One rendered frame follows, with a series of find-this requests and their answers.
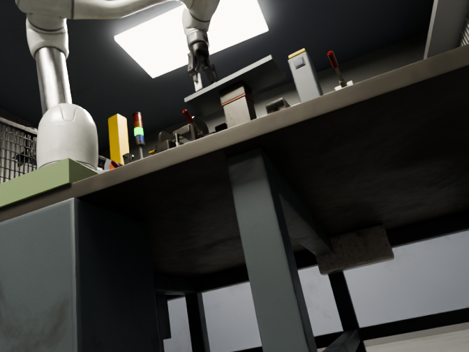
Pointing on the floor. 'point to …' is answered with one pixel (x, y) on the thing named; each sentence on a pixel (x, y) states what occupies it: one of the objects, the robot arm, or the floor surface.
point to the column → (77, 281)
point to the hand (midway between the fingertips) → (206, 89)
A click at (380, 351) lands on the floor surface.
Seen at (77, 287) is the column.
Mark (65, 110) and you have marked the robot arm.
